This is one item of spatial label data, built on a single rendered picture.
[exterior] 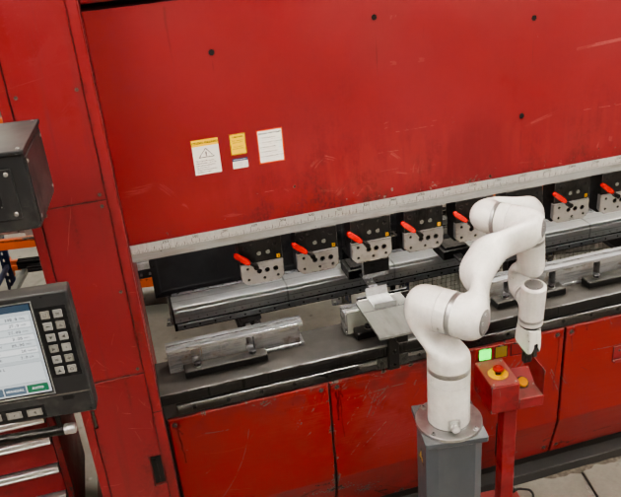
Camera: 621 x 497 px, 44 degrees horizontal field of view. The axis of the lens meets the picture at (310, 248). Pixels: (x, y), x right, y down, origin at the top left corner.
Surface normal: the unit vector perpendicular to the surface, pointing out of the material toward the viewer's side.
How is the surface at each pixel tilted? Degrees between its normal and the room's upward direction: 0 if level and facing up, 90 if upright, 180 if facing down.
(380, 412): 90
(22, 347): 90
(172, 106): 90
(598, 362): 90
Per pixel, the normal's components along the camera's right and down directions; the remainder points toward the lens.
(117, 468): 0.27, 0.41
